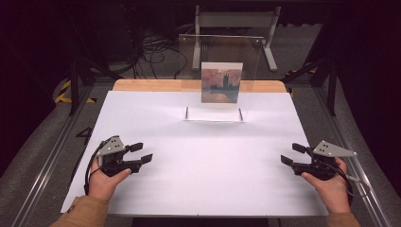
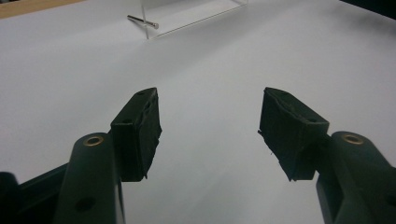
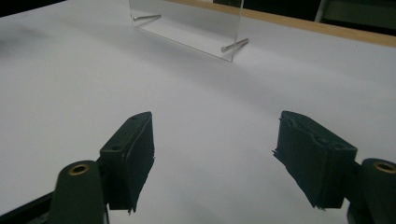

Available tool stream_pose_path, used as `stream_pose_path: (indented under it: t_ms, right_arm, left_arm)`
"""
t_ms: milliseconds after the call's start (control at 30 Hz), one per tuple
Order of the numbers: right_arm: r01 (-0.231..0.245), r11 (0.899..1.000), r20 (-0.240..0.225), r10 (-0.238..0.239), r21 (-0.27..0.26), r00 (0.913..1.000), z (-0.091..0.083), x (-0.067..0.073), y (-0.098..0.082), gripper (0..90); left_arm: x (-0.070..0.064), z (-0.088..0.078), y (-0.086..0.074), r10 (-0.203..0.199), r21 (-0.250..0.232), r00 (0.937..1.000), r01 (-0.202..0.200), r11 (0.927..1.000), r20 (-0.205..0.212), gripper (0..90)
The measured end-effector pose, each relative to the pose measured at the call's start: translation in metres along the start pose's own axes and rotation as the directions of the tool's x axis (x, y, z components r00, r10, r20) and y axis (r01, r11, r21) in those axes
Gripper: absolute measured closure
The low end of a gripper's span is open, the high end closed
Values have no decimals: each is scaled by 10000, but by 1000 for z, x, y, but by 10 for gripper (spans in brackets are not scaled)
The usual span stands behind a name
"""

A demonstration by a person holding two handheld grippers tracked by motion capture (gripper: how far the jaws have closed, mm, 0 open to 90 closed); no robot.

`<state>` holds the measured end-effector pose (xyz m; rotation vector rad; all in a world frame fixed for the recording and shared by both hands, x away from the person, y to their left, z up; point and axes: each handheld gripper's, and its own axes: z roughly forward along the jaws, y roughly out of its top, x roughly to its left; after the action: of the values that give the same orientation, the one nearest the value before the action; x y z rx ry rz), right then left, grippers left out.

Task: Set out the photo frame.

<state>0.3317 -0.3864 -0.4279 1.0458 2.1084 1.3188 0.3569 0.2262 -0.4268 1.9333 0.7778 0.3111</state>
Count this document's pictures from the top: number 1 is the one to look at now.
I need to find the person's left hand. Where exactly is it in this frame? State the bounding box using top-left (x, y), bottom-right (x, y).
top-left (87, 166), bottom-right (132, 202)

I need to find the grey metal stand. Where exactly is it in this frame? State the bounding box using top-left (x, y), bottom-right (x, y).
top-left (192, 5), bottom-right (282, 73)

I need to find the clear acrylic photo frame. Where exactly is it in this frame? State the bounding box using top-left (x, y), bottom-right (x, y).
top-left (179, 32), bottom-right (265, 123)

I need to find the yellow black hazard tape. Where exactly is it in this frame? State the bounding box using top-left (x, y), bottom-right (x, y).
top-left (55, 79), bottom-right (97, 105)

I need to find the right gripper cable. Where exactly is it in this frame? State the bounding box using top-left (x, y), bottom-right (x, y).
top-left (327, 161), bottom-right (372, 206)

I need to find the painting postcard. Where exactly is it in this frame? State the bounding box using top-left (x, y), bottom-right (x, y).
top-left (200, 61), bottom-right (244, 104)

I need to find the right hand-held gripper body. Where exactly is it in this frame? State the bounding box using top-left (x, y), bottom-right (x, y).
top-left (292, 140), bottom-right (358, 181)

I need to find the bundle of black floor cables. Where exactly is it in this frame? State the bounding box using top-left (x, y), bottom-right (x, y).
top-left (121, 6), bottom-right (190, 79)

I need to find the white board sheet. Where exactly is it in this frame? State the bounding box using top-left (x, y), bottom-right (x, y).
top-left (61, 90), bottom-right (329, 218)

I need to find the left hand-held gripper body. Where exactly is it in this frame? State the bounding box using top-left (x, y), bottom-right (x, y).
top-left (96, 135), bottom-right (143, 178)

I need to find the aluminium floor rail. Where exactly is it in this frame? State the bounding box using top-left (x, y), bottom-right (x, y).
top-left (314, 86), bottom-right (393, 227)
top-left (10, 84), bottom-right (96, 227)

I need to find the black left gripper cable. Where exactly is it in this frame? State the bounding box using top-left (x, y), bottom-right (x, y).
top-left (83, 140), bottom-right (111, 197)

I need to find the person's right hand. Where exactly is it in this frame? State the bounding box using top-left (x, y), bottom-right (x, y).
top-left (301, 157), bottom-right (352, 215)

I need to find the black metal stand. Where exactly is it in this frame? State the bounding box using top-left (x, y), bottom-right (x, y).
top-left (66, 46), bottom-right (125, 116)
top-left (285, 56), bottom-right (340, 116)

